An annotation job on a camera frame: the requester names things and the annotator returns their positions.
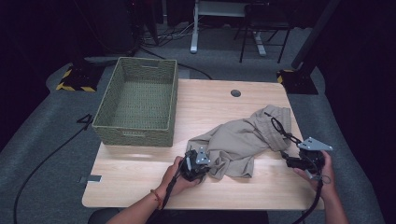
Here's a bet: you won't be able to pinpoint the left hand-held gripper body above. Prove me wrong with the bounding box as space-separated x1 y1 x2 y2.
180 146 211 183

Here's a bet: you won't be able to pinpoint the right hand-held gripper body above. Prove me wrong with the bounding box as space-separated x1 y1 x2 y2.
297 136 333 175

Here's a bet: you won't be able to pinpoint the khaki pants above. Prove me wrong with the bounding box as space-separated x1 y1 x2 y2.
186 104 302 181

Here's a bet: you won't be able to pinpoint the green woven basket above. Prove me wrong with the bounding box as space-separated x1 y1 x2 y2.
92 56 179 147

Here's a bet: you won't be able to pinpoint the person's left hand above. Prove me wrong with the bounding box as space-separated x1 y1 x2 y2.
160 155 204 198

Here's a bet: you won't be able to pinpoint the person's right hand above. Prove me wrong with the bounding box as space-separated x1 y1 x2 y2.
293 150 339 201

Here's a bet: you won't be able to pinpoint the person's dark clothing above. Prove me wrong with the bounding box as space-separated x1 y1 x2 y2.
88 207 269 224

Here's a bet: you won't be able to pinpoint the black yellow striped stand base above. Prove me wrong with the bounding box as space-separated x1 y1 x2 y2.
55 63 104 92
276 68 319 95

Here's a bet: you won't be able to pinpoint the black metal chair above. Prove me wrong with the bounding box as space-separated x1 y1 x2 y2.
233 3 293 64

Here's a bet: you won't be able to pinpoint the black slanted stand pole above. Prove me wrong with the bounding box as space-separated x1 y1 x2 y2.
290 0 342 71

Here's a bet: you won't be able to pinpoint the left hand-held gripper black cable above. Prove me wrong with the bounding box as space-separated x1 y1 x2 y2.
148 160 188 224

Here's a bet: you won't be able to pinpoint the hand-held gripper black cable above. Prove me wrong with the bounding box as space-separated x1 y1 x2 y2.
292 172 325 224
148 160 188 224

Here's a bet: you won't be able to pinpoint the right hand-held gripper black cable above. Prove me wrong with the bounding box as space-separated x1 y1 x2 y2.
292 172 325 224

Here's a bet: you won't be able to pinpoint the red cord bracelet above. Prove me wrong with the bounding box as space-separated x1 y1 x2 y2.
149 189 163 210

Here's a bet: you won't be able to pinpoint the thin black cable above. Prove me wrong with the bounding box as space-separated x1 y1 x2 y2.
138 46 214 81

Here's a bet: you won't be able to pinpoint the tangle of cables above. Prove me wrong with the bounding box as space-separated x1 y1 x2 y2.
138 21 194 49

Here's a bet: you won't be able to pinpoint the white desk frame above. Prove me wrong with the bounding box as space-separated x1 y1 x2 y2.
190 0 267 57

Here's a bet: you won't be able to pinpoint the long black floor cable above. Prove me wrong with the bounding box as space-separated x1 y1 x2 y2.
12 122 92 224

